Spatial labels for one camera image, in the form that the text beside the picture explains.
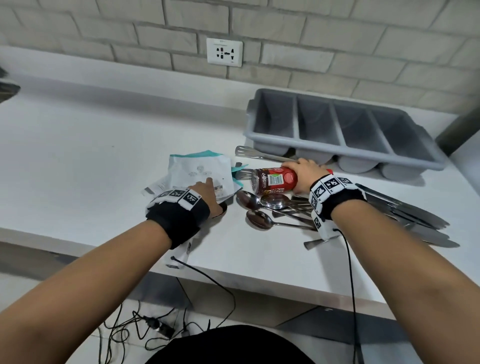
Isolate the grey cutlery tray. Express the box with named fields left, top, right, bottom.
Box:
left=243, top=88, right=449, bottom=181

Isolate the black left wristband with markers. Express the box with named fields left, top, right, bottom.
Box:
left=145, top=187, right=211, bottom=250

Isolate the person's right hand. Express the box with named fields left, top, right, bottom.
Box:
left=281, top=158, right=331, bottom=196

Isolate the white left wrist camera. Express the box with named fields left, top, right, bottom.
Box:
left=164, top=239, right=193, bottom=270

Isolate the person's left forearm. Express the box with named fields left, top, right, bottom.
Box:
left=0, top=219, right=173, bottom=364

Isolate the person's black clothing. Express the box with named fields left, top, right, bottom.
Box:
left=144, top=325, right=316, bottom=364

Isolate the metal table knife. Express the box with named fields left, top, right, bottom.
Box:
left=354, top=183, right=450, bottom=229
left=365, top=197, right=437, bottom=230
left=390, top=221, right=461, bottom=249

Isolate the person's right forearm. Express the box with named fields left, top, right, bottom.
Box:
left=330, top=199, right=480, bottom=364

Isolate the black right wristband with markers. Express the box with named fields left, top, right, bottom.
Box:
left=308, top=175, right=368, bottom=222

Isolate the white wall socket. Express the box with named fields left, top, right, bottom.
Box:
left=206, top=37, right=244, bottom=68

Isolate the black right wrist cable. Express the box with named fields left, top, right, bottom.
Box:
left=333, top=228, right=361, bottom=364

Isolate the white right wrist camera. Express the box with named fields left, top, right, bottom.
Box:
left=311, top=214, right=340, bottom=241

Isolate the metal spoon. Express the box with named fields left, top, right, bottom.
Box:
left=260, top=194, right=313, bottom=211
left=236, top=190, right=265, bottom=211
left=245, top=209, right=316, bottom=231

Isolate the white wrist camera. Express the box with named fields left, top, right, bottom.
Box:
left=311, top=214, right=340, bottom=241
left=164, top=239, right=193, bottom=270

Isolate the tangle of black floor cables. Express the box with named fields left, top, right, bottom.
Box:
left=97, top=300, right=211, bottom=364

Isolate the dark object at counter edge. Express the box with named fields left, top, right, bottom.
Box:
left=0, top=65, right=22, bottom=104

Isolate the red labelled can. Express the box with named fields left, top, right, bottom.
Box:
left=251, top=167, right=334, bottom=197

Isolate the white and teal pouch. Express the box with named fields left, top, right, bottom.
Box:
left=142, top=149, right=249, bottom=200

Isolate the black power adapter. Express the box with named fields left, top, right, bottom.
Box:
left=142, top=316, right=176, bottom=339

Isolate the black wristband with markers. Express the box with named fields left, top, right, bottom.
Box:
left=145, top=187, right=211, bottom=250
left=308, top=175, right=368, bottom=222

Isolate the metal cutlery handle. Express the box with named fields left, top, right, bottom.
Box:
left=303, top=235, right=340, bottom=251

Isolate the person's left hand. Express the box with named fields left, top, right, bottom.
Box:
left=187, top=178, right=226, bottom=219

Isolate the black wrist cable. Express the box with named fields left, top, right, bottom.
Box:
left=170, top=255, right=237, bottom=331
left=333, top=228, right=361, bottom=364

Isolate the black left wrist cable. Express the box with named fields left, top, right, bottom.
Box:
left=170, top=255, right=237, bottom=331

